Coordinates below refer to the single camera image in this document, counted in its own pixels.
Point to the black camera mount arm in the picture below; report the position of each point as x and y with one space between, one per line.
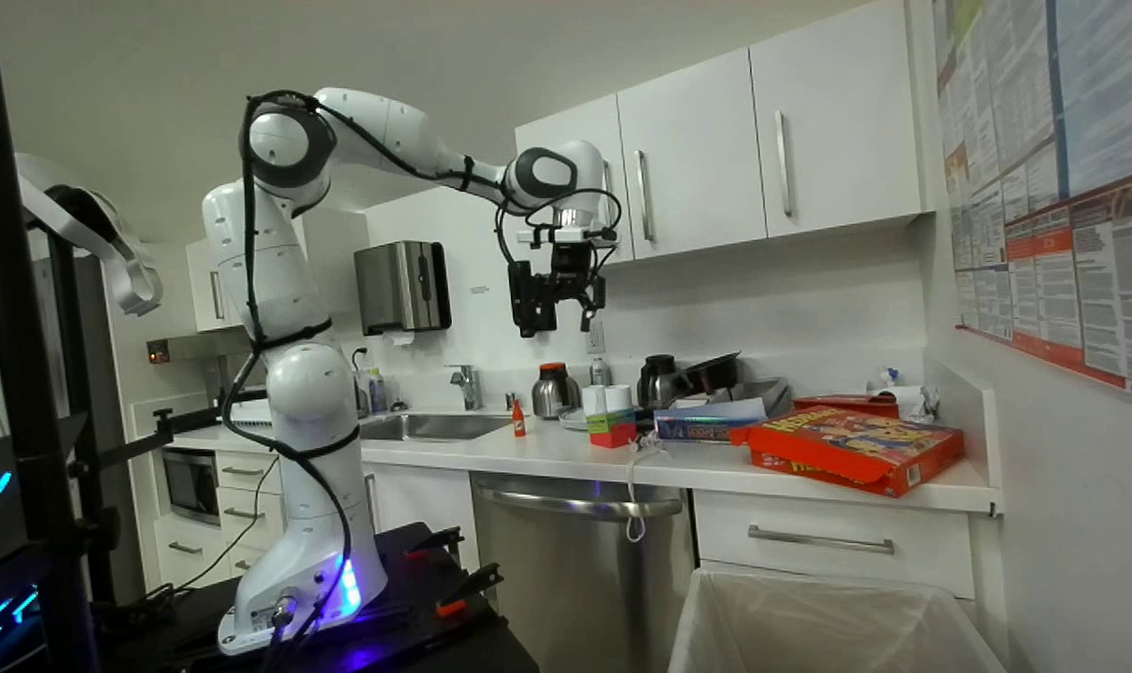
155 434

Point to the steel paper towel dispenser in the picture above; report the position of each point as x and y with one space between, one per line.
401 284

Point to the black countertop appliance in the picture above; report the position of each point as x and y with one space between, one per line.
713 375

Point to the black built-in oven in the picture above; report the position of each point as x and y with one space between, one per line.
192 483

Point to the chrome sink faucet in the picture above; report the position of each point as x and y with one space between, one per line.
469 387

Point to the thin black stand pole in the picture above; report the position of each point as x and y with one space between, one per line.
27 375

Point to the clear soap bottle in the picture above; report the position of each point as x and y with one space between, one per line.
364 387

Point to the black robot cart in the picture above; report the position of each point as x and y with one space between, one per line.
416 628

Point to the blue white flat box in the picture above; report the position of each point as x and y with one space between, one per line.
708 419

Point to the white upper cabinet door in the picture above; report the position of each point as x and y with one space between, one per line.
578 125
848 112
700 151

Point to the large printed wall poster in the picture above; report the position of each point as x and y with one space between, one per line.
1063 188

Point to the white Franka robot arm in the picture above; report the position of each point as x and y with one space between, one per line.
309 411

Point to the white red green cup stack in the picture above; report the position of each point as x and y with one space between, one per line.
612 415

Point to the black red bar clamp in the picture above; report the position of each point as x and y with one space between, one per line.
434 542
465 592

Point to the black coffee pot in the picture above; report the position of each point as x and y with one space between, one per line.
658 383

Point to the white drawer front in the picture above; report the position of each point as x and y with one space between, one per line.
840 566

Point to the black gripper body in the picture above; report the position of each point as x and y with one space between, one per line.
574 272

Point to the small red bottle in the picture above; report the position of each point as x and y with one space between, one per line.
518 415

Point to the white base cabinet door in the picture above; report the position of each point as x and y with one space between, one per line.
419 507

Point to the white curved lamp head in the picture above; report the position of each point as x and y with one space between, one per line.
84 218

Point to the stainless steel dishwasher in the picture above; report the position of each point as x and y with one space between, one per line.
578 583

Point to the steel kitchen sink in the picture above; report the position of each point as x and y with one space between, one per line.
447 428

